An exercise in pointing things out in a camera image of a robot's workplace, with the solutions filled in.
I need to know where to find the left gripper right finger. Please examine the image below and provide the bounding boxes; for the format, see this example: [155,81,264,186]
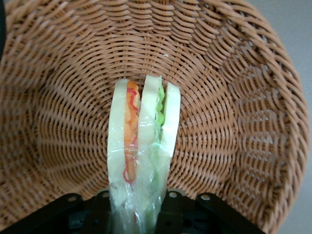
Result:
[155,188,267,234]

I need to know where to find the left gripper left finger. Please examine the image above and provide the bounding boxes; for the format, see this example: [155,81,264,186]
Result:
[0,189,112,234]

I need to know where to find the triangle sandwich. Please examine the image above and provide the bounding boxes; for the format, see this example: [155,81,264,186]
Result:
[106,74,181,234]

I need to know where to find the round brown wicker basket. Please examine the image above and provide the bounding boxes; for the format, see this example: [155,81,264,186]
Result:
[0,0,312,234]

